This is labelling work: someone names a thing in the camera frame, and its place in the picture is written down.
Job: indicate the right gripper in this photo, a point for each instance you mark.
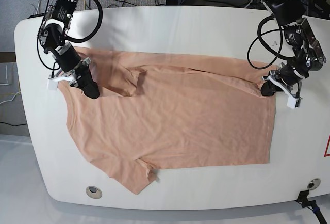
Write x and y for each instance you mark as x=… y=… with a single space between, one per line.
x=74 y=70

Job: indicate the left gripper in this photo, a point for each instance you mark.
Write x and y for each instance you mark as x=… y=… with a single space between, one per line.
x=285 y=78

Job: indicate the peach T-shirt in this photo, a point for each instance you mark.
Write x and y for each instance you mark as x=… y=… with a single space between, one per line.
x=169 y=111

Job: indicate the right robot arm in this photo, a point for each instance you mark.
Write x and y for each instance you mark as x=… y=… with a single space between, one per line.
x=52 y=37

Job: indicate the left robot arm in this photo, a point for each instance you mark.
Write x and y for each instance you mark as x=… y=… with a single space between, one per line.
x=295 y=30

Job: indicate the red warning sticker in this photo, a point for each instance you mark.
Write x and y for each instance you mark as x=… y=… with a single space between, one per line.
x=327 y=152

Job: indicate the right table grommet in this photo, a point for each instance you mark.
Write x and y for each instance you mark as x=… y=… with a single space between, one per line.
x=313 y=184

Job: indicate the table grommet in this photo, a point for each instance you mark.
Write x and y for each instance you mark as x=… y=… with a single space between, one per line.
x=313 y=184
x=93 y=192

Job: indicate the left table grommet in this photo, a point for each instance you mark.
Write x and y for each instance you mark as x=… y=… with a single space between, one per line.
x=93 y=192

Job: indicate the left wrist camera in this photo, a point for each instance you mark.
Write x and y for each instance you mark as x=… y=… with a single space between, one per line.
x=293 y=102

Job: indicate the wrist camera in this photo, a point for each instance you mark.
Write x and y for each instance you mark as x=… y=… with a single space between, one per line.
x=293 y=102
x=52 y=85

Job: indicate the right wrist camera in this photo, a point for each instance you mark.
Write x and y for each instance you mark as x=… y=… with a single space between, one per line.
x=52 y=85

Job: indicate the black clamp with cable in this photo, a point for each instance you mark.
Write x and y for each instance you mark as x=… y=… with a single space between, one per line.
x=304 y=202

